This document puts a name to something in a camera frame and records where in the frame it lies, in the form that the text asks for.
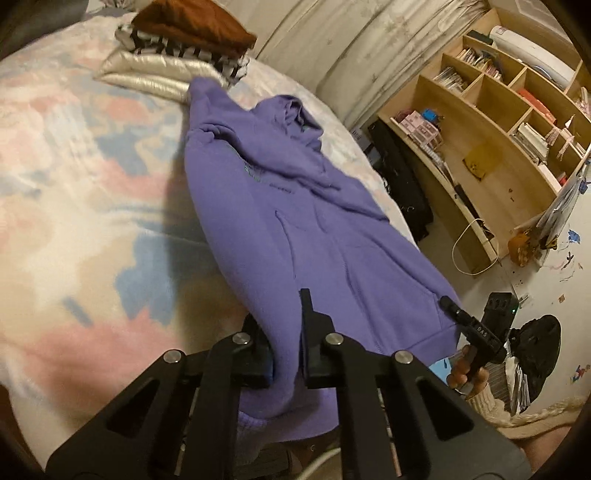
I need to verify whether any person's right forearm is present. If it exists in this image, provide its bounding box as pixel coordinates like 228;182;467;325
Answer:
464;383;513;428

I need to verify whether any purple zip hoodie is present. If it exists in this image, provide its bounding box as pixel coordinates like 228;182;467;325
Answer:
184;76;462;437

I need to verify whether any black and white patterned garment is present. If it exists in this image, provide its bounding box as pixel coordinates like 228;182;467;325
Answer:
115;21;252;86

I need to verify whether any pastel floral bed blanket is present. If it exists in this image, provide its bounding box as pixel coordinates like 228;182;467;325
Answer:
0;11;416;462

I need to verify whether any orange toy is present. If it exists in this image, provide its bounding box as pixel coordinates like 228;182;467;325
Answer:
508;233;532;267

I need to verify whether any pink mini drawer organizer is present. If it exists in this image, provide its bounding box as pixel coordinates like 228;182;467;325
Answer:
399;111;444;151

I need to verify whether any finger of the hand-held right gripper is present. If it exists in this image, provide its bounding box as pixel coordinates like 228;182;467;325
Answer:
438;296;476;326

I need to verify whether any white cable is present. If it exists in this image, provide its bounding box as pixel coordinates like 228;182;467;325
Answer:
452;217;502;277

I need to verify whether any person's right hand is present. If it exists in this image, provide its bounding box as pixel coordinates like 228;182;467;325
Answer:
447;345;491;396

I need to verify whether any yellow pouch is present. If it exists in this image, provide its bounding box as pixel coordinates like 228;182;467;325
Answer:
463;143;502;181

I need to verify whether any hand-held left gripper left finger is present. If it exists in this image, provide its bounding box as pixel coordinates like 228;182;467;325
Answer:
45;314;278;480

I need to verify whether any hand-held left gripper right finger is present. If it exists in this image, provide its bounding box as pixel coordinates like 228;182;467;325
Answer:
299;288;532;480

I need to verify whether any wooden bookshelf desk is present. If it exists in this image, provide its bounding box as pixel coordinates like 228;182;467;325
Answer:
379;7;591;275

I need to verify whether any cream leaf-print curtain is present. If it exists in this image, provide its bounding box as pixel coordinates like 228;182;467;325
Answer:
217;0;490;134

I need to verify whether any white appliance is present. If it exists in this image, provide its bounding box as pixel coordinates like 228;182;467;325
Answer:
489;25;575;90

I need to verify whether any black bag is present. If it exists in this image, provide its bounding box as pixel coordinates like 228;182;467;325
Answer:
367;119;435;243

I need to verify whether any black backpack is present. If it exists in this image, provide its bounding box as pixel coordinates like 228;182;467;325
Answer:
508;315;561;402

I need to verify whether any folded brown garment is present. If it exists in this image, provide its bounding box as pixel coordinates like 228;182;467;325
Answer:
130;0;257;56

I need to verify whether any folded white puffer jacket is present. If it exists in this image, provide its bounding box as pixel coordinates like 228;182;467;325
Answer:
92;48;232;103

